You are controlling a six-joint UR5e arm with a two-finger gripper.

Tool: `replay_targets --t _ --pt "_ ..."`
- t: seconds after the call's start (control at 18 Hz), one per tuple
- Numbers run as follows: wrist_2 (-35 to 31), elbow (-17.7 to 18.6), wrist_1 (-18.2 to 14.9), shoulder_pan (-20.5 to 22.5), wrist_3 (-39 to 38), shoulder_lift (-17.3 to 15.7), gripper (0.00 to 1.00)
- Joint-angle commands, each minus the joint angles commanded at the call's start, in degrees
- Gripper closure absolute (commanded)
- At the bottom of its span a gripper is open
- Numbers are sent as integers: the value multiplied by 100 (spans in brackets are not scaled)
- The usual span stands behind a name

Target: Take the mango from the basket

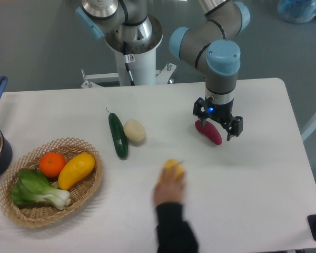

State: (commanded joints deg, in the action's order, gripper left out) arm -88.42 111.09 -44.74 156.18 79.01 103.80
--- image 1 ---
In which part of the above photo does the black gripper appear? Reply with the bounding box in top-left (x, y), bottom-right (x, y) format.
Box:
top-left (193, 92), bottom-right (243, 141)

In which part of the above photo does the yellow bell pepper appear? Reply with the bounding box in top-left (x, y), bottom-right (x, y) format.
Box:
top-left (163, 159), bottom-right (185, 182)

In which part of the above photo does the yellow mango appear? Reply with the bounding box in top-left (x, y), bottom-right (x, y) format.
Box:
top-left (57, 153), bottom-right (95, 190)

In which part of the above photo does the black sleeved forearm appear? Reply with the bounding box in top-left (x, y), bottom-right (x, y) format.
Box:
top-left (156, 202), bottom-right (199, 252)

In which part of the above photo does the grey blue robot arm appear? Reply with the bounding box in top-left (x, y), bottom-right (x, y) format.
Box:
top-left (75, 1), bottom-right (250, 137)

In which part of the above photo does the woven wicker basket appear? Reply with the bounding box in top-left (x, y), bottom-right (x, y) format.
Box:
top-left (0, 138), bottom-right (103, 228)

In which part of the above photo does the person's hand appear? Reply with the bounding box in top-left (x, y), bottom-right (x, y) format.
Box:
top-left (153, 170), bottom-right (185, 207)

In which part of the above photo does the purple sweet potato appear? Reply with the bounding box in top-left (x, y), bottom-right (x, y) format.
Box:
top-left (195, 120), bottom-right (223, 145)

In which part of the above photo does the beige round potato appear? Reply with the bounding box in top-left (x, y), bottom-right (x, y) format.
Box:
top-left (123, 119), bottom-right (146, 144)

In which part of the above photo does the dark green cucumber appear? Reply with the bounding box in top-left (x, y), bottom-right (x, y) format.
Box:
top-left (106, 109), bottom-right (129, 160)

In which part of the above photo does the clear blue plastic bag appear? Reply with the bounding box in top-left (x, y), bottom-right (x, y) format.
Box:
top-left (277, 1), bottom-right (316, 24)

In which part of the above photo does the orange tangerine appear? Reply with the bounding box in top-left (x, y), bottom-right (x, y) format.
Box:
top-left (39, 152), bottom-right (66, 178)

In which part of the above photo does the green bok choy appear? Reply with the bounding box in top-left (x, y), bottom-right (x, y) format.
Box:
top-left (10, 169), bottom-right (71, 210)

